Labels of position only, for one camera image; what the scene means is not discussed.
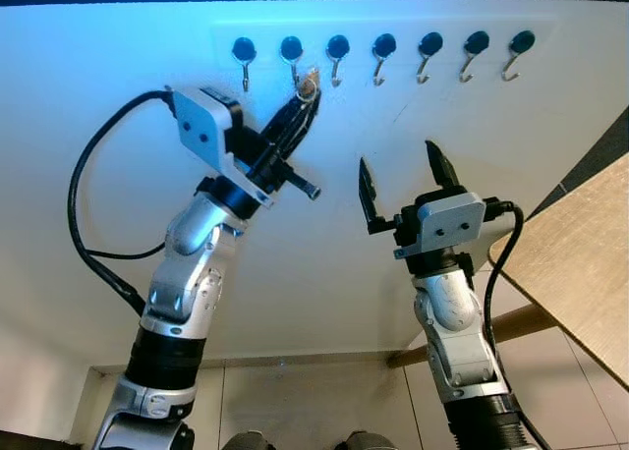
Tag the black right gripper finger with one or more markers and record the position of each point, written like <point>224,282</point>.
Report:
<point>370,195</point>
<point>439,167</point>

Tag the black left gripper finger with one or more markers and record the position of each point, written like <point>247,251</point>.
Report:
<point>298,134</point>
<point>283,121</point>

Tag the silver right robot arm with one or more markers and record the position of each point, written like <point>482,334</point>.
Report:
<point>452,312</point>

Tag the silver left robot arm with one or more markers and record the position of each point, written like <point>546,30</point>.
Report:
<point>187,273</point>

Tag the white partition board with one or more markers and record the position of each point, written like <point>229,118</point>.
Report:
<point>324,273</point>

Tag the light wooden table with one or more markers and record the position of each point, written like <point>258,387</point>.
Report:
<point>580,253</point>

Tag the robot left leg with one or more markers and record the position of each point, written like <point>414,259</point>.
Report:
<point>246,441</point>

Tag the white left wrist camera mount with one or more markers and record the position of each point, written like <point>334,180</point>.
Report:
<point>201,126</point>

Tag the dark blue silver wall hook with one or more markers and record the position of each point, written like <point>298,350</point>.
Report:
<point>477,42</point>
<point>244,49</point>
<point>291,47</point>
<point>384,44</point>
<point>430,43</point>
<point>522,41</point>
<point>337,46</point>

